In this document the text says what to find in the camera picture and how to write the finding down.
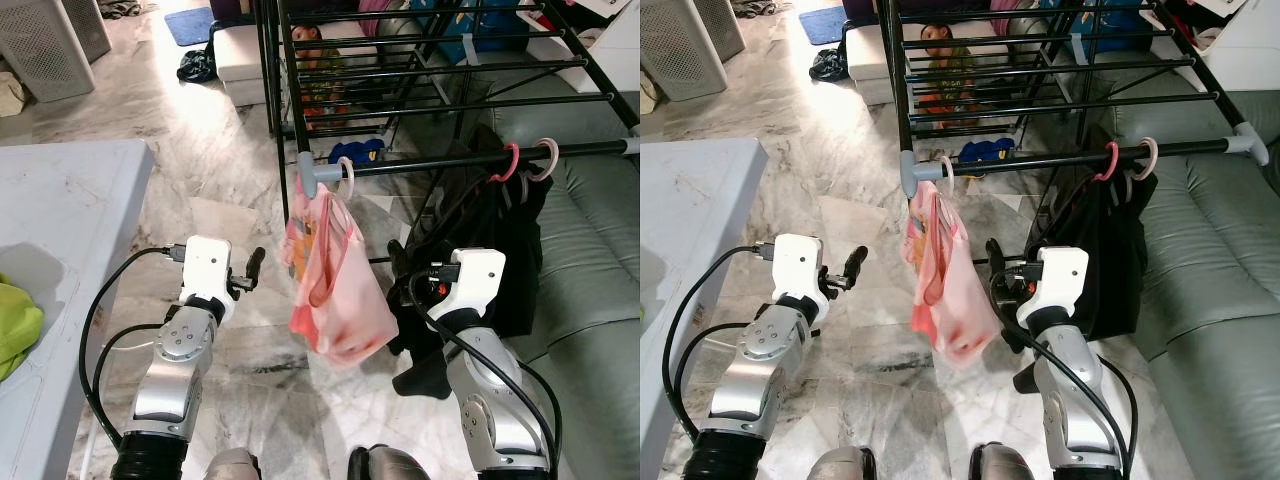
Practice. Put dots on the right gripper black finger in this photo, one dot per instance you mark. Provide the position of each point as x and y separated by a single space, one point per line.
401 260
996 255

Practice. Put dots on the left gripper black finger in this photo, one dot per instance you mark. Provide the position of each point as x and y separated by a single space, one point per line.
256 265
856 265

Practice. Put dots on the red clothes hanger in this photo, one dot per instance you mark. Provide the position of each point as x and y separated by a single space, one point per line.
516 162
1116 162

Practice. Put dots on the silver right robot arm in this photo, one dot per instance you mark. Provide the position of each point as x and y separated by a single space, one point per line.
1075 400
490 400

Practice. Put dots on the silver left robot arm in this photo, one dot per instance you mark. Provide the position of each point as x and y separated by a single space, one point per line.
760 370
175 370

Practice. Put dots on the white clothes hanger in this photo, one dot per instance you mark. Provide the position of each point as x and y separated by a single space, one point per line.
352 176
953 175

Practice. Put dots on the pale pink clothes hanger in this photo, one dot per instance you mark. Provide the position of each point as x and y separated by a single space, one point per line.
553 160
1154 158

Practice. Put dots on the pink printed garment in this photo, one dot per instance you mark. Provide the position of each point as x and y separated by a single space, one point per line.
950 300
340 300

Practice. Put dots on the black metal drying rack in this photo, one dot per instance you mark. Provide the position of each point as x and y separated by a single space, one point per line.
1050 161
430 164

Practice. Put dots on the grey-green leather sofa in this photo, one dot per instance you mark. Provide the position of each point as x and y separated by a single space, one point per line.
1220 300
590 300

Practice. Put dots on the light blue folding table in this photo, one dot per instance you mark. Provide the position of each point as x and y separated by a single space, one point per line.
690 220
70 220

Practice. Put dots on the robot right leg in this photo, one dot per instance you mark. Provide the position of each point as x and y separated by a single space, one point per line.
390 465
1000 465

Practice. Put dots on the small black cloth heap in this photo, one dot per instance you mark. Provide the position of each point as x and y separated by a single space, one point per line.
830 66
197 66

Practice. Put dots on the white storage box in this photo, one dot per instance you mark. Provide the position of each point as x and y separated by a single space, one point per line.
870 60
240 60

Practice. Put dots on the child in orange clothes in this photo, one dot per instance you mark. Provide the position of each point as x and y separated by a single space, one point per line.
935 42
307 42

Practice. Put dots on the lime green cloth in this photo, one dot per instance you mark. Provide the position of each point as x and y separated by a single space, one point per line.
18 330

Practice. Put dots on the magenta cloth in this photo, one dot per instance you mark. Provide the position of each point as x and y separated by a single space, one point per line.
1005 15
375 15

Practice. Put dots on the blue floor mat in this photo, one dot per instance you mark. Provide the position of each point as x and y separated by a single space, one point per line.
823 25
190 25

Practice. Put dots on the blue cloth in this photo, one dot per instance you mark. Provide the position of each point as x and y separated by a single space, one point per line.
1100 30
480 30

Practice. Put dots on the beige bag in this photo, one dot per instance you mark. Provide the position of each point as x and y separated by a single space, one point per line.
10 95
648 95

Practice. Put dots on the small grey perforated appliance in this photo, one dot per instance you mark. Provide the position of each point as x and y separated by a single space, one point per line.
720 25
90 25

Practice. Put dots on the large perforated air purifier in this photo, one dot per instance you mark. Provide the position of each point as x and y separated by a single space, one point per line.
675 50
40 50

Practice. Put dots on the white plastic bin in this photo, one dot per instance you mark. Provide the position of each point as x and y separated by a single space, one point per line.
1240 50
620 50

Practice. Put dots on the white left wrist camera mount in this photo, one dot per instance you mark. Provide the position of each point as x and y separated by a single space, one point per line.
798 262
207 265

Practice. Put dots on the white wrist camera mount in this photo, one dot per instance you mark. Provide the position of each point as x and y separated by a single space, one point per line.
1062 278
798 262
207 265
480 280

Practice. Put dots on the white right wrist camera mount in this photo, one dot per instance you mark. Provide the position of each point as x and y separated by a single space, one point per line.
1062 278
480 280

